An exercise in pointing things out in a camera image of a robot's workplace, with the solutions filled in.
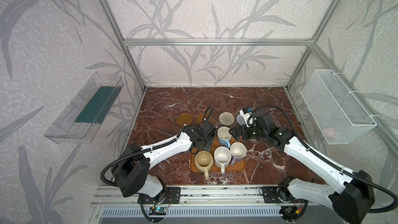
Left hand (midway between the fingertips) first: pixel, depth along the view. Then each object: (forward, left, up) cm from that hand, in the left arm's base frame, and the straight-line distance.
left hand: (209, 140), depth 84 cm
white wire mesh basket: (-2, -52, +28) cm, 59 cm away
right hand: (+4, -13, +10) cm, 17 cm away
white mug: (-7, -7, -6) cm, 12 cm away
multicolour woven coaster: (+19, -11, -8) cm, 23 cm away
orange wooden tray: (-11, -16, -6) cm, 21 cm away
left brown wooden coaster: (+19, +17, -8) cm, 26 cm away
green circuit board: (-31, +24, -8) cm, 40 cm away
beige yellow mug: (-9, +3, -7) cm, 12 cm away
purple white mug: (-4, -16, -6) cm, 18 cm away
